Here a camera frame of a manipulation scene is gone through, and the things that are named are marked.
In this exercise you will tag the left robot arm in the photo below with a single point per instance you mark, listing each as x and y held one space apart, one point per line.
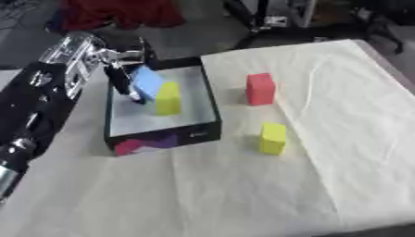
38 102

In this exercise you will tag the black box white inside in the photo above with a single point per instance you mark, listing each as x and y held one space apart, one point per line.
162 123

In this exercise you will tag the light blue block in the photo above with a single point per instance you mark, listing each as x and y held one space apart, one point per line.
147 82

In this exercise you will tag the person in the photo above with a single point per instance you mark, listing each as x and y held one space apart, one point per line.
116 12

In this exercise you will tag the black tripod stand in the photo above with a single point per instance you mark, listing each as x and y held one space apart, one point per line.
281 23

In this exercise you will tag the tall yellow block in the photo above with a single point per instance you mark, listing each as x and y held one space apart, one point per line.
168 99

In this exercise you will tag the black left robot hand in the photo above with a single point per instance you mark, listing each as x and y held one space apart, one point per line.
123 72

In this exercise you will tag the small yellow block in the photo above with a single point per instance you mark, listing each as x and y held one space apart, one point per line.
272 139

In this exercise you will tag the red block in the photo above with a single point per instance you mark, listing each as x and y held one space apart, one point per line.
260 89

